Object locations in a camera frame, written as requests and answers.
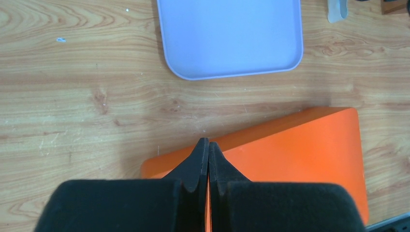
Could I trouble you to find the wooden divided organizer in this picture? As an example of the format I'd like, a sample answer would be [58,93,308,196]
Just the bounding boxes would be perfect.
[381,0,410,15]

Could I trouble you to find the metal tongs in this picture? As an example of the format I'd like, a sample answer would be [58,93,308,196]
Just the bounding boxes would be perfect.
[327,0,349,23]

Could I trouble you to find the orange box lid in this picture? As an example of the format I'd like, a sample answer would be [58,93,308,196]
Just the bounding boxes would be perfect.
[141,107,370,232]

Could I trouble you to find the lavender cookie tray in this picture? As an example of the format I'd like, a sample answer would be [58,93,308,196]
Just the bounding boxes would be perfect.
[157,0,304,81]

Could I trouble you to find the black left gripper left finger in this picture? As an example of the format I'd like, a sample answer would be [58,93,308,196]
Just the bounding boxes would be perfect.
[35,138,209,232]

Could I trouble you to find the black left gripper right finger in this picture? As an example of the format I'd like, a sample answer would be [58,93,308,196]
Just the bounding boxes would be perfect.
[208,142,365,232]

